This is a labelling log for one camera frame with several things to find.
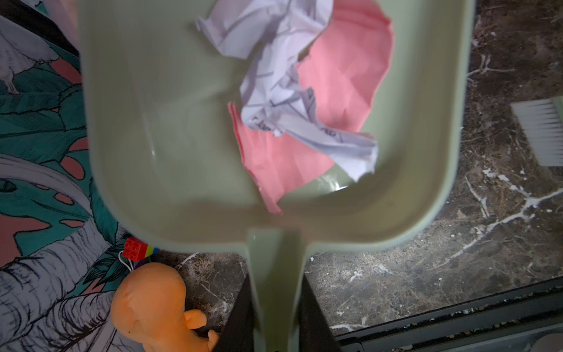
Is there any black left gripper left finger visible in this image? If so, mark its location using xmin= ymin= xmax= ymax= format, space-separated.
xmin=213 ymin=275 xmax=255 ymax=352

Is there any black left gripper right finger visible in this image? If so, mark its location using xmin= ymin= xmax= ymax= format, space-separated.
xmin=299 ymin=277 xmax=341 ymax=352

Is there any pale green dustpan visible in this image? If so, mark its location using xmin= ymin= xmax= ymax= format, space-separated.
xmin=78 ymin=1 xmax=475 ymax=351

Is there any pink paper scrap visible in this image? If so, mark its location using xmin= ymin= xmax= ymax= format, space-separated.
xmin=228 ymin=0 xmax=394 ymax=214

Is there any white scrap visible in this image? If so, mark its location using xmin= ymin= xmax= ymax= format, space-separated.
xmin=196 ymin=1 xmax=378 ymax=181

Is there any pale green hand brush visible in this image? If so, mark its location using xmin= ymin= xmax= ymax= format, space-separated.
xmin=510 ymin=96 xmax=562 ymax=167

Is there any orange duck toy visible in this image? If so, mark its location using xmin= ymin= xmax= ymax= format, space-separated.
xmin=111 ymin=263 xmax=219 ymax=351

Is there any colourful toy brick block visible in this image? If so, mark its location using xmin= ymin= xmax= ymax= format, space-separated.
xmin=123 ymin=237 xmax=160 ymax=262

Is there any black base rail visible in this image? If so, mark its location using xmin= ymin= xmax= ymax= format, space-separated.
xmin=337 ymin=278 xmax=562 ymax=351

